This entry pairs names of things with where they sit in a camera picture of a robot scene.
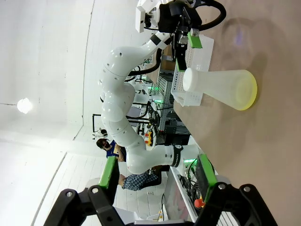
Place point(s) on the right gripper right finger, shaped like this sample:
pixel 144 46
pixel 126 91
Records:
pixel 205 179

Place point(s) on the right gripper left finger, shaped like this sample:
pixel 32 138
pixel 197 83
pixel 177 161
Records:
pixel 109 174

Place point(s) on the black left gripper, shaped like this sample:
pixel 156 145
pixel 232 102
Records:
pixel 176 16

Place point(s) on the white round stopper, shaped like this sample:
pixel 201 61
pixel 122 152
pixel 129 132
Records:
pixel 190 80

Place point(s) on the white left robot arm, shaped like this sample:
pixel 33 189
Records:
pixel 117 70

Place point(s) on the white perforated plastic basket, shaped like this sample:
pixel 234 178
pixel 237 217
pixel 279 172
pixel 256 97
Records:
pixel 202 51

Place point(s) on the brown cardboard box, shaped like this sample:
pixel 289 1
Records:
pixel 167 58

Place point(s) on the red emergency stop button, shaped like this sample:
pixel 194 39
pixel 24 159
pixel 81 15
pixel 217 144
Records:
pixel 199 203

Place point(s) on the person in blue shirt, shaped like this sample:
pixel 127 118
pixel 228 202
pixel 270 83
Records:
pixel 110 148

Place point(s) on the person in plaid shirt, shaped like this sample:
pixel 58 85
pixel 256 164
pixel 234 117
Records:
pixel 138 181

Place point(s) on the translucent conical flask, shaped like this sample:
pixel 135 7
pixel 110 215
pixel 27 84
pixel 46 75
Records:
pixel 230 89

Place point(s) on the round ceiling lamp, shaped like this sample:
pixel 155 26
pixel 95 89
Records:
pixel 24 105

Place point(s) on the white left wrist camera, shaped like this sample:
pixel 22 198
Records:
pixel 141 21

